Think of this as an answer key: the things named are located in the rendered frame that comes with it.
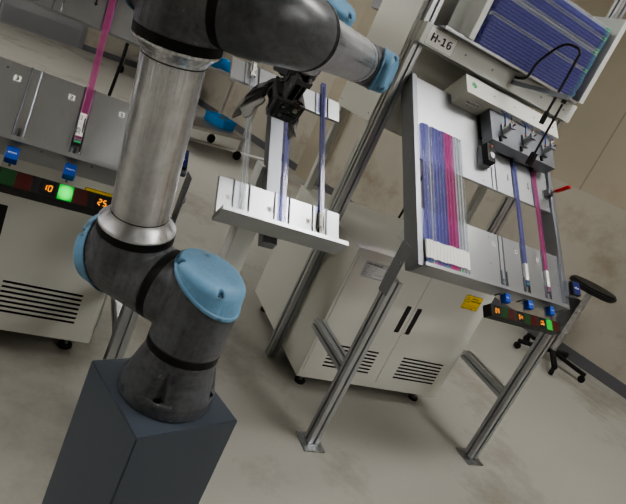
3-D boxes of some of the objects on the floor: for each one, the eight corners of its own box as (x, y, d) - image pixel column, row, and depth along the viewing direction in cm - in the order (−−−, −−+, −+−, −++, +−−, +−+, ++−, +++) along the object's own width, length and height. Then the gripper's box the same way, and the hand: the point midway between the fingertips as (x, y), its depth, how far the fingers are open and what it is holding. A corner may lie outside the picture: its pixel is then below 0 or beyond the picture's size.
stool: (594, 383, 373) (645, 310, 355) (562, 385, 342) (616, 305, 324) (534, 339, 408) (578, 270, 390) (500, 338, 377) (546, 263, 359)
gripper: (263, 61, 109) (223, 132, 122) (345, 97, 119) (299, 160, 131) (261, 37, 115) (222, 107, 127) (339, 74, 124) (296, 136, 137)
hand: (260, 126), depth 131 cm, fingers open, 14 cm apart
